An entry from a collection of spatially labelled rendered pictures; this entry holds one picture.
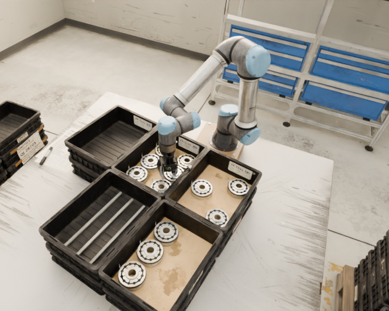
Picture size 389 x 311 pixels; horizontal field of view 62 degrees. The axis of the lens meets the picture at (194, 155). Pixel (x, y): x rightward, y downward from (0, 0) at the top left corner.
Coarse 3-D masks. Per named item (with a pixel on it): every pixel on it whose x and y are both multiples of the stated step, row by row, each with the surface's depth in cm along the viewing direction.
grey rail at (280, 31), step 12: (240, 24) 287; (252, 24) 284; (264, 24) 285; (288, 36) 279; (300, 36) 275; (312, 36) 274; (324, 36) 277; (336, 48) 271; (348, 48) 268; (360, 48) 266; (372, 48) 268
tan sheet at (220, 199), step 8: (208, 168) 166; (216, 168) 167; (200, 176) 162; (208, 176) 162; (216, 176) 163; (224, 176) 163; (232, 176) 163; (216, 184) 159; (224, 184) 159; (248, 184) 161; (216, 192) 155; (224, 192) 156; (184, 200) 150; (192, 200) 150; (200, 200) 151; (208, 200) 151; (216, 200) 152; (224, 200) 152; (232, 200) 153; (240, 200) 153; (192, 208) 147; (200, 208) 148; (208, 208) 148; (216, 208) 148; (224, 208) 149; (232, 208) 149
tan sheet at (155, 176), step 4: (176, 148) 175; (152, 152) 171; (176, 152) 173; (180, 152) 173; (184, 152) 173; (176, 156) 171; (156, 172) 161; (148, 176) 159; (152, 176) 159; (156, 176) 159; (160, 176) 159; (148, 180) 157; (152, 180) 157; (144, 184) 155; (148, 184) 155
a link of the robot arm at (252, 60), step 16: (240, 48) 135; (256, 48) 132; (240, 64) 137; (256, 64) 133; (240, 80) 145; (256, 80) 142; (240, 96) 150; (256, 96) 150; (240, 112) 156; (240, 128) 161; (256, 128) 161
